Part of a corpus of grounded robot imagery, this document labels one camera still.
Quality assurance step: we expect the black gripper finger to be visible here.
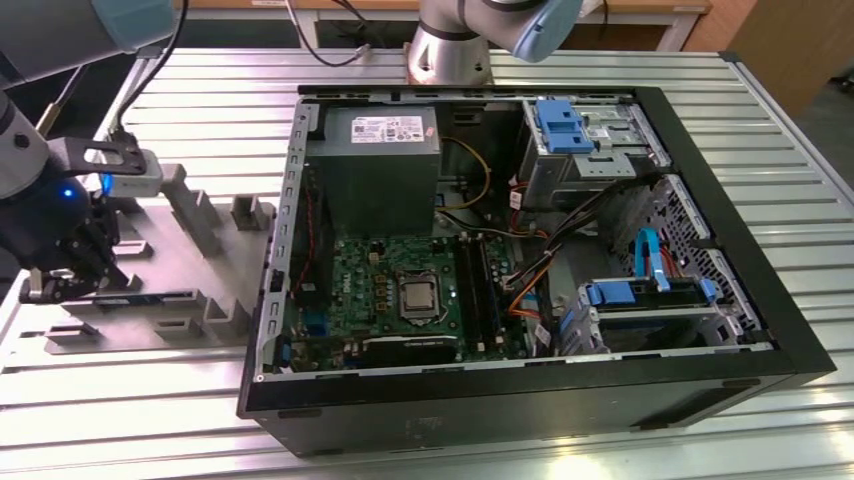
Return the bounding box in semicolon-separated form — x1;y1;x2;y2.
57;196;133;297
17;268;96;306

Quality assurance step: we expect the blue RAM stick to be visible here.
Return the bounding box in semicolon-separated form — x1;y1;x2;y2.
92;294;162;307

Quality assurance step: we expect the black RAM slot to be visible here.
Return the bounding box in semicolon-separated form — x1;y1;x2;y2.
465;233;489;351
455;232;476;351

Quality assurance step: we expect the grey parts rack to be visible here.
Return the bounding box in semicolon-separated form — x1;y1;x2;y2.
42;162;279;356

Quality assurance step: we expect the green motherboard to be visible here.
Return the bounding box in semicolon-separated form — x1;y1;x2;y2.
276;232;535;374

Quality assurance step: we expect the grey power supply unit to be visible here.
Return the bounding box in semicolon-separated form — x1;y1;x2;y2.
304;104;445;239

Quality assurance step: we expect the silver CPU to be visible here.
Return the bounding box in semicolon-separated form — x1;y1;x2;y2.
399;280;435;312

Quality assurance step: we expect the black graphics card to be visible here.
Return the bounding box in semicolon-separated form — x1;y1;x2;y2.
359;335;461;366

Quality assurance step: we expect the black open PC case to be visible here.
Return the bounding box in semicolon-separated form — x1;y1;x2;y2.
236;83;839;459

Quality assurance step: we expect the blue drive bay latch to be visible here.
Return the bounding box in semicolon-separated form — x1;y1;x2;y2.
535;99;595;155

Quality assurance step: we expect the silver drive cage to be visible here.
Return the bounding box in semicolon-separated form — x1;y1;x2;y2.
519;97;672;211

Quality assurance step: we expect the hard disk in blue carrier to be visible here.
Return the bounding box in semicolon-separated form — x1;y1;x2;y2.
584;278;720;314

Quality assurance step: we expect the silver disk bay cage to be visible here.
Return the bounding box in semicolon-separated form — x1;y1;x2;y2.
579;277;762;351

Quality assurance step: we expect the brown wooden cabinet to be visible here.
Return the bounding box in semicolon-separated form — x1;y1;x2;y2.
692;0;854;151

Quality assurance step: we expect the black camera bracket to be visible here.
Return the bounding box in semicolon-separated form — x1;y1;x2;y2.
49;137;149;177

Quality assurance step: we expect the silver wrist camera blue light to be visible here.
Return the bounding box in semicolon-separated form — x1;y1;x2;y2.
98;149;165;199

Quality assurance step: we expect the red wire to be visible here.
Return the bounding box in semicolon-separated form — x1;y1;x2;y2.
292;189;319;291

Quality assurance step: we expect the black camera cable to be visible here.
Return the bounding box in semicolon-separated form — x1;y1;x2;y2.
105;0;192;146

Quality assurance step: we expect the black cable with plug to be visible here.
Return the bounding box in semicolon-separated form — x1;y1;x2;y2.
283;0;375;67

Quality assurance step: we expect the yellow wire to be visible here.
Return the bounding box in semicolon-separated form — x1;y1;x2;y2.
439;138;493;211

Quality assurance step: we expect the orange wire bundle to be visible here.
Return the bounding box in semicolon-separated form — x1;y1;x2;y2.
505;279;552;320

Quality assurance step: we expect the black cable bundle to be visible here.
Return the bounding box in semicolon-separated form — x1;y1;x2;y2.
503;177;662;291

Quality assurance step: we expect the blue SATA cable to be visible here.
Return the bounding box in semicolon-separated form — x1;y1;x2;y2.
632;227;672;294

